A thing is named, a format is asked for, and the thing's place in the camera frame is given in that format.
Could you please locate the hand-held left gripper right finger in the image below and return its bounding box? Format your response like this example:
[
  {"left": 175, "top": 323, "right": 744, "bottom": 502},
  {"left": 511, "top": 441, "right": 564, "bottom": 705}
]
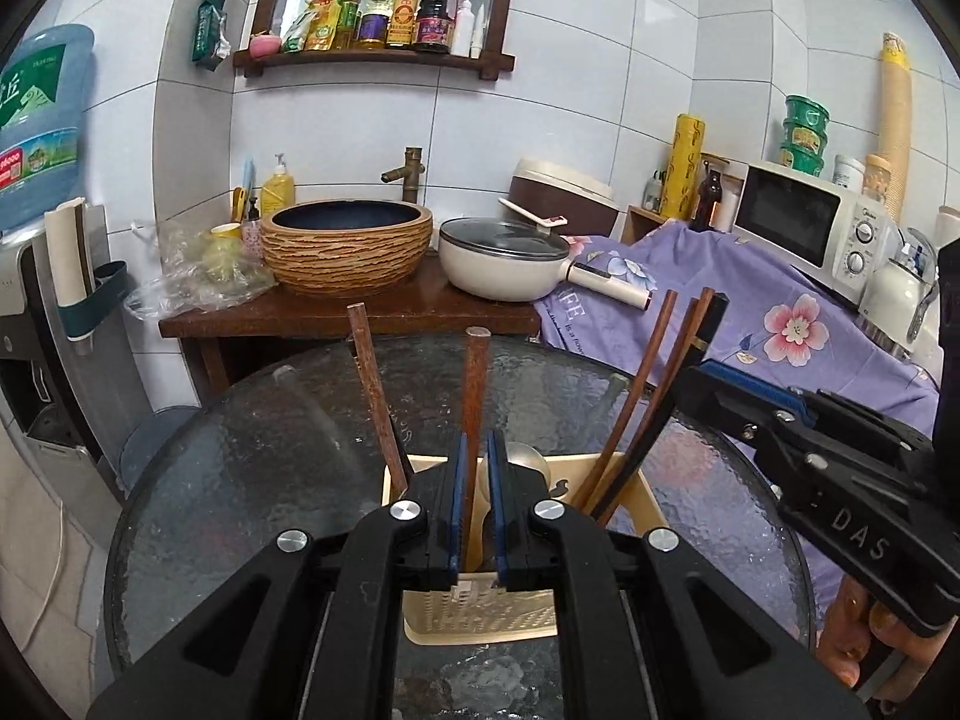
[{"left": 486, "top": 427, "right": 871, "bottom": 720}]

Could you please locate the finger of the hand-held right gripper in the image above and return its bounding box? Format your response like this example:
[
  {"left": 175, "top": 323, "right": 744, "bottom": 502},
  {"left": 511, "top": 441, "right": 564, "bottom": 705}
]
[
  {"left": 673, "top": 364, "right": 827, "bottom": 471},
  {"left": 703, "top": 360, "right": 932, "bottom": 460}
]

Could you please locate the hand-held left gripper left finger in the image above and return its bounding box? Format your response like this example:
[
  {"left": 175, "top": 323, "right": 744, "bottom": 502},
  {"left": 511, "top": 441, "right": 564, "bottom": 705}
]
[{"left": 86, "top": 431, "right": 471, "bottom": 720}]

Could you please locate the large spoon with wooden handle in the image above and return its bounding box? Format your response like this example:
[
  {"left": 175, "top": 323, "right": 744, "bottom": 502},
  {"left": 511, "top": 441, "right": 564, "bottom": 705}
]
[{"left": 504, "top": 441, "right": 554, "bottom": 500}]

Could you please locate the black chopstick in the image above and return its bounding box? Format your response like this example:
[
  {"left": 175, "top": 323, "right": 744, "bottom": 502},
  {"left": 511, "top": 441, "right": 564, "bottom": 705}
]
[{"left": 600, "top": 292, "right": 731, "bottom": 530}]

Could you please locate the cream perforated utensil holder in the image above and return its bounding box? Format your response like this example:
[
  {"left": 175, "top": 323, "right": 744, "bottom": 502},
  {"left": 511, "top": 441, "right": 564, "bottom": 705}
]
[{"left": 381, "top": 452, "right": 671, "bottom": 646}]

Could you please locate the person's right hand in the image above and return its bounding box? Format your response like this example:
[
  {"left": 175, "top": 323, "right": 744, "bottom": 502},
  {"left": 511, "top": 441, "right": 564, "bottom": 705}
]
[{"left": 816, "top": 574, "right": 929, "bottom": 692}]

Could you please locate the purple floral cloth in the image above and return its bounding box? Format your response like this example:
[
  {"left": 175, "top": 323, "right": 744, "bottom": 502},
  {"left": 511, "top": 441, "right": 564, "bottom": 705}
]
[{"left": 534, "top": 221, "right": 942, "bottom": 616}]

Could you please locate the white microwave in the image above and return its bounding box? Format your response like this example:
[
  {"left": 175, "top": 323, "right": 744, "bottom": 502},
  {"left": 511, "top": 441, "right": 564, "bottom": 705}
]
[{"left": 731, "top": 160, "right": 897, "bottom": 308}]

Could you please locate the brown glass bottle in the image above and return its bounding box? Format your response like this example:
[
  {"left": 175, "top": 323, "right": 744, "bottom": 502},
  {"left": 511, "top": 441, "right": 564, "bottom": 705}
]
[{"left": 690, "top": 157, "right": 725, "bottom": 232}]

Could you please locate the wooden crate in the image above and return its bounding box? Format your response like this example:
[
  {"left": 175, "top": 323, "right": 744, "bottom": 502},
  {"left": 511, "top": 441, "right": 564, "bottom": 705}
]
[{"left": 621, "top": 204, "right": 672, "bottom": 245}]

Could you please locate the yellow roll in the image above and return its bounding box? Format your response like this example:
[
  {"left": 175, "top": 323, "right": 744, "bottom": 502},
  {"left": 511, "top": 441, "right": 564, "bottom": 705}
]
[{"left": 670, "top": 114, "right": 702, "bottom": 222}]

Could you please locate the wooden washstand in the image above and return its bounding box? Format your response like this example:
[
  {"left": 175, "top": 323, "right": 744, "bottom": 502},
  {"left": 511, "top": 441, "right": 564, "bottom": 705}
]
[{"left": 159, "top": 255, "right": 542, "bottom": 391}]

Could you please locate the tan capped bottle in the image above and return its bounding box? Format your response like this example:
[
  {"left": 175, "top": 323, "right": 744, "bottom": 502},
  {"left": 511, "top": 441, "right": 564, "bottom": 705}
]
[{"left": 862, "top": 154, "right": 893, "bottom": 203}]

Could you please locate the white pan with glass lid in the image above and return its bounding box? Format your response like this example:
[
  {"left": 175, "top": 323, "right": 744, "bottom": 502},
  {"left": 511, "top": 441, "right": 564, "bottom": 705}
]
[{"left": 437, "top": 216, "right": 653, "bottom": 312}]

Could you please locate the brown rice cooker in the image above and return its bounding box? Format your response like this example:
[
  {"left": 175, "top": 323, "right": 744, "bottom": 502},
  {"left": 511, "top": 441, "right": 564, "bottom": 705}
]
[{"left": 499, "top": 157, "right": 623, "bottom": 245}]

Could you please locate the woven pattern wash basin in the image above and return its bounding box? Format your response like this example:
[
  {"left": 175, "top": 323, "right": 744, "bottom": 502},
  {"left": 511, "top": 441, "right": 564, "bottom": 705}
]
[{"left": 259, "top": 199, "right": 436, "bottom": 297}]

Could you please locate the stack of tan paper cups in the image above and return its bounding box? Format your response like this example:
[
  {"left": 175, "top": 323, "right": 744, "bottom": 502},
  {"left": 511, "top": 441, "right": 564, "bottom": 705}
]
[{"left": 879, "top": 31, "right": 912, "bottom": 222}]

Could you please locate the brass faucet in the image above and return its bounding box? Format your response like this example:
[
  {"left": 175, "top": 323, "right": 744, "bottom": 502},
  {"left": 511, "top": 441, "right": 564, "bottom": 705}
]
[{"left": 381, "top": 146, "right": 426, "bottom": 205}]

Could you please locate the clear plastic bag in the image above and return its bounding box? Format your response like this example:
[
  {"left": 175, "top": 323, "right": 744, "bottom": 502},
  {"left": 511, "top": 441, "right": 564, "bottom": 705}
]
[{"left": 124, "top": 221, "right": 278, "bottom": 316}]

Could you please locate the yellow soap dispenser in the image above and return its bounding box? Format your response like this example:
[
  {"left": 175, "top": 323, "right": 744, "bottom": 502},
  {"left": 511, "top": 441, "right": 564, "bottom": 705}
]
[{"left": 260, "top": 154, "right": 296, "bottom": 220}]

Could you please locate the blue toothbrush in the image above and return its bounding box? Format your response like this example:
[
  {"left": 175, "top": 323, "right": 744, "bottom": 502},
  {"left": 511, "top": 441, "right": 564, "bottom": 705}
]
[{"left": 231, "top": 157, "right": 256, "bottom": 224}]

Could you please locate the teal cup holder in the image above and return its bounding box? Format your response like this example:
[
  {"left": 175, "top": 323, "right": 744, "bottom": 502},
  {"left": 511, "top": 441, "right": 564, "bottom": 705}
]
[{"left": 58, "top": 261, "right": 128, "bottom": 338}]

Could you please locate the beige cloth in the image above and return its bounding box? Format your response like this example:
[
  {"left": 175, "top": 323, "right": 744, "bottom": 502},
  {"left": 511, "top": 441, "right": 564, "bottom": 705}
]
[{"left": 0, "top": 435, "right": 121, "bottom": 653}]

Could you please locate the grey water dispenser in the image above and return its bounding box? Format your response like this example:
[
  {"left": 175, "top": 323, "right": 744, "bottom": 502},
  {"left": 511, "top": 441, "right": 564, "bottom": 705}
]
[{"left": 0, "top": 236, "right": 151, "bottom": 511}]

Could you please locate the white squeeze bottle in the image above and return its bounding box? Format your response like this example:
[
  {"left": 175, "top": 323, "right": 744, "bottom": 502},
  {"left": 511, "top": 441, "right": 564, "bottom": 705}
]
[{"left": 451, "top": 0, "right": 477, "bottom": 57}]

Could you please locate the wooden framed mirror shelf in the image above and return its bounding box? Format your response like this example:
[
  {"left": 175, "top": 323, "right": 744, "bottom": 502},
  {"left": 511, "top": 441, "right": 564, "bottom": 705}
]
[{"left": 232, "top": 0, "right": 535, "bottom": 82}]

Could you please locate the white paper cup tube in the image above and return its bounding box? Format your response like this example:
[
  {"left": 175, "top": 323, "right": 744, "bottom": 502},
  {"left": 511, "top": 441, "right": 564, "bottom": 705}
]
[{"left": 43, "top": 199, "right": 95, "bottom": 297}]

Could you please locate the dark soy sauce bottle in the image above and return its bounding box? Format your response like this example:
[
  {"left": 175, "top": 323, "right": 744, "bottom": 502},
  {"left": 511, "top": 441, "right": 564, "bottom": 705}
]
[{"left": 415, "top": 0, "right": 460, "bottom": 53}]

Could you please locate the orange label bottle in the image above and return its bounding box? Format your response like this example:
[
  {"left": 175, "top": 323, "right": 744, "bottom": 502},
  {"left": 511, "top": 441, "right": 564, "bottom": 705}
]
[{"left": 386, "top": 0, "right": 421, "bottom": 47}]

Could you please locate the purple label bottle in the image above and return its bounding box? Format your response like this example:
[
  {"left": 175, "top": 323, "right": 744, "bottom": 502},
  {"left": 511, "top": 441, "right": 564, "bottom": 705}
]
[{"left": 355, "top": 0, "right": 395, "bottom": 46}]

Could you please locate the yellow packet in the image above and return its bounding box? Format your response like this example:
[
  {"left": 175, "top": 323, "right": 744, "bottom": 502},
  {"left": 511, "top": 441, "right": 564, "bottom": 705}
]
[{"left": 283, "top": 0, "right": 342, "bottom": 52}]

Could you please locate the green packet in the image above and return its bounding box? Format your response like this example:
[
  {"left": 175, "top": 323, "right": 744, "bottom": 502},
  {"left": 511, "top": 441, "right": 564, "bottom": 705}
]
[{"left": 191, "top": 0, "right": 232, "bottom": 70}]

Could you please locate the blue water jug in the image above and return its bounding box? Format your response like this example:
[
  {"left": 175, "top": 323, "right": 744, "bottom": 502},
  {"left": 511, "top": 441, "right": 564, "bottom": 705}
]
[{"left": 0, "top": 24, "right": 96, "bottom": 233}]

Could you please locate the white kettle with metal handle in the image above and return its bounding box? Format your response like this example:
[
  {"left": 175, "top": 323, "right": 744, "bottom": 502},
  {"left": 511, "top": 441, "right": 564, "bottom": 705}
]
[{"left": 859, "top": 229, "right": 938, "bottom": 350}]

